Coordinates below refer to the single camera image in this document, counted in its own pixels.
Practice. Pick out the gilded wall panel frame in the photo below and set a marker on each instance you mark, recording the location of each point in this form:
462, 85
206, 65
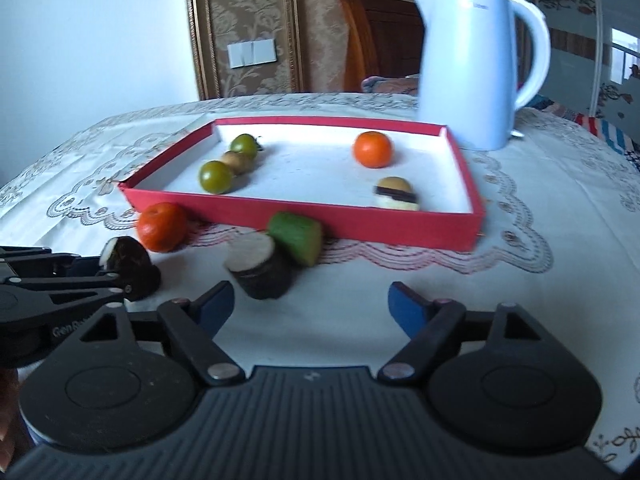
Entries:
240, 10

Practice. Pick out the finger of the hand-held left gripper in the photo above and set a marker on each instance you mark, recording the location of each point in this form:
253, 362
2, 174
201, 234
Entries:
60, 266
75, 294

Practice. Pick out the white wall switch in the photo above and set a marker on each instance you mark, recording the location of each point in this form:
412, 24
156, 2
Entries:
252, 53

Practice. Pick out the large orange tangerine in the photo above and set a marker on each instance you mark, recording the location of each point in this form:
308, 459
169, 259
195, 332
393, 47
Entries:
162, 226

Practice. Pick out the striped colourful cloth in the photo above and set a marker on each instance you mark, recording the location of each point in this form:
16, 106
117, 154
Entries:
607, 132

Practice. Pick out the small tan fruit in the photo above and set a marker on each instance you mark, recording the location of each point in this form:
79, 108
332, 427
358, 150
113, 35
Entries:
395, 183

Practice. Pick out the dark chunk with tan face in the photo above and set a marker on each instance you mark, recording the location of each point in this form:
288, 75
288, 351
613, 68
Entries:
397, 201

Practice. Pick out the white electric kettle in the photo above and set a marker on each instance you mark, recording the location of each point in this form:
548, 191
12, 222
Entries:
465, 60

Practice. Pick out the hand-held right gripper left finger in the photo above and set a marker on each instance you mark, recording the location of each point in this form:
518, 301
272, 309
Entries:
220, 305

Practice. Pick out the patterned sliding wardrobe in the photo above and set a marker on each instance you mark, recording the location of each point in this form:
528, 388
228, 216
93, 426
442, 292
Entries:
590, 35

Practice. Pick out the wooden headboard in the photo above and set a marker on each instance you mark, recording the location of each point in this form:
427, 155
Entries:
380, 40

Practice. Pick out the tan round fruit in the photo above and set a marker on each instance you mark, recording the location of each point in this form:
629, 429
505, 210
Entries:
240, 162

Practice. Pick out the crumpled bedding pile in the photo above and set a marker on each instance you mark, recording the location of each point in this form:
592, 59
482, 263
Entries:
390, 85

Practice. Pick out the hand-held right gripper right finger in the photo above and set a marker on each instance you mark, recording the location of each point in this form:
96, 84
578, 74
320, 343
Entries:
405, 307

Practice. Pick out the green tomato with stem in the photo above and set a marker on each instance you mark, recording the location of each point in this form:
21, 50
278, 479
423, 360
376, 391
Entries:
244, 144

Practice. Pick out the small orange tangerine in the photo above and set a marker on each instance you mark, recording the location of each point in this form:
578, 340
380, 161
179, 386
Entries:
372, 149

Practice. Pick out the red cardboard tray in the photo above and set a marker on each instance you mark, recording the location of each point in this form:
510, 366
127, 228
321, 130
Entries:
350, 222

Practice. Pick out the green fruit chunk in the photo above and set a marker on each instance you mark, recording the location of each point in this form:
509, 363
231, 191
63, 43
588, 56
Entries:
297, 237

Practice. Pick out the person's left hand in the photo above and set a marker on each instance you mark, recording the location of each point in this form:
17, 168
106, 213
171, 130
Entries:
7, 410

